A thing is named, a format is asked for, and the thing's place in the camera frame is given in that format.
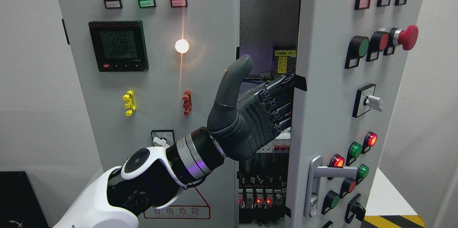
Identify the grey robotic left hand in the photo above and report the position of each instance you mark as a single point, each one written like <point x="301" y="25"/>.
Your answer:
<point x="244" y="123"/>

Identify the grey cabinet door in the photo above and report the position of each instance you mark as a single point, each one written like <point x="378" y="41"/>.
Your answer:
<point x="340" y="49"/>
<point x="211" y="28"/>

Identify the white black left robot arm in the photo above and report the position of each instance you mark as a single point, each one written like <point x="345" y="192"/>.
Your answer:
<point x="151" y="177"/>

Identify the white socket breaker row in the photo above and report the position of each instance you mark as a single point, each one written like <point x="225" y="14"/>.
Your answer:
<point x="281" y="144"/>

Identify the lower relay and breaker row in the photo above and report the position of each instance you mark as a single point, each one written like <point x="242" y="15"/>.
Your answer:
<point x="262" y="193"/>

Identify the metal mesh power supply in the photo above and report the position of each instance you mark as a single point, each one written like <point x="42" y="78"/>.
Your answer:
<point x="284" y="60"/>

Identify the red electric danger warning sticker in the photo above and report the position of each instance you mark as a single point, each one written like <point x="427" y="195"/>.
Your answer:
<point x="200" y="209"/>

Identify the white glowing indicator light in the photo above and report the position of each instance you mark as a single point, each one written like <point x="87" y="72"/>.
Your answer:
<point x="182" y="46"/>

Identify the black digital power meter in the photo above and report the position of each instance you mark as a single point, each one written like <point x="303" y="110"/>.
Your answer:
<point x="119" y="46"/>

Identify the red mushroom emergency stop button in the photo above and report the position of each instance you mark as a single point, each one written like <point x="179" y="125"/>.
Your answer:
<point x="406" y="38"/>

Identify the red terminal post block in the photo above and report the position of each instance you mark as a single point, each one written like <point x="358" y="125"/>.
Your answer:
<point x="187" y="102"/>

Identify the silver door lever handle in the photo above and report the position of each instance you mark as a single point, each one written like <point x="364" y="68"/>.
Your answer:
<point x="316" y="171"/>

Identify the yellow terminal post block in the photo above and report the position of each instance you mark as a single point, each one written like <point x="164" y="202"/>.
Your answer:
<point x="130" y="104"/>

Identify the white rotary switch right door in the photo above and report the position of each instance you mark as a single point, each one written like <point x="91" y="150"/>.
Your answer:
<point x="365" y="101"/>

